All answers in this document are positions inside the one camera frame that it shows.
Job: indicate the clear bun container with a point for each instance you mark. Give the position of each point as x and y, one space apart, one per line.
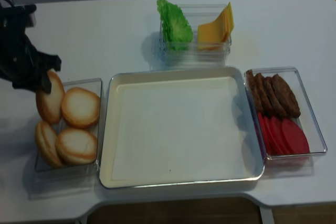
42 181

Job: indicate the white parchment paper sheet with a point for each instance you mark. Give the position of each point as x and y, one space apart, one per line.
181 131

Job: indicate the right red tomato slice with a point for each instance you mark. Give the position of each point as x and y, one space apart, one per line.
294 137

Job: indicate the brown meat patty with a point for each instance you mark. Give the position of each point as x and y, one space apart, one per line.
268 109
285 96
254 92
277 107

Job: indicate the clear meat and tomato container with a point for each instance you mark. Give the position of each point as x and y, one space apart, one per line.
291 164

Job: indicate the upright yellow cheese slices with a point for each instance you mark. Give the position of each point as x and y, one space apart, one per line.
228 18

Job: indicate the flat yellow cheese slice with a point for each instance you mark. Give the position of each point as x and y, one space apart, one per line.
211 36

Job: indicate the green lettuce leaf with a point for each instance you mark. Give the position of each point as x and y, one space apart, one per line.
176 29

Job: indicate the leftmost brown meat patty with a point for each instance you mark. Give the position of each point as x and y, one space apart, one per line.
254 92

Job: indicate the middle red tomato slice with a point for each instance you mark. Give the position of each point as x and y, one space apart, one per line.
273 127

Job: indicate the clear lettuce and cheese container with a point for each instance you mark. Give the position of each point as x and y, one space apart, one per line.
193 54

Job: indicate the bun slice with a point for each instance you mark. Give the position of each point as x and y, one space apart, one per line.
45 138
80 108
49 105
76 147

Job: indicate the left red tomato slice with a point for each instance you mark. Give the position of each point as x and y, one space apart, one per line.
264 133

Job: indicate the large white metal tray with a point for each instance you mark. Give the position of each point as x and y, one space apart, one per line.
113 116

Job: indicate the red tomato slice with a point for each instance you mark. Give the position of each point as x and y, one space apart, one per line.
273 127
294 137
264 133

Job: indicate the rightmost brown meat patty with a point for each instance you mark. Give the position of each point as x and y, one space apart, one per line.
285 96

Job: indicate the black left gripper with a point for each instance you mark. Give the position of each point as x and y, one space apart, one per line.
21 63

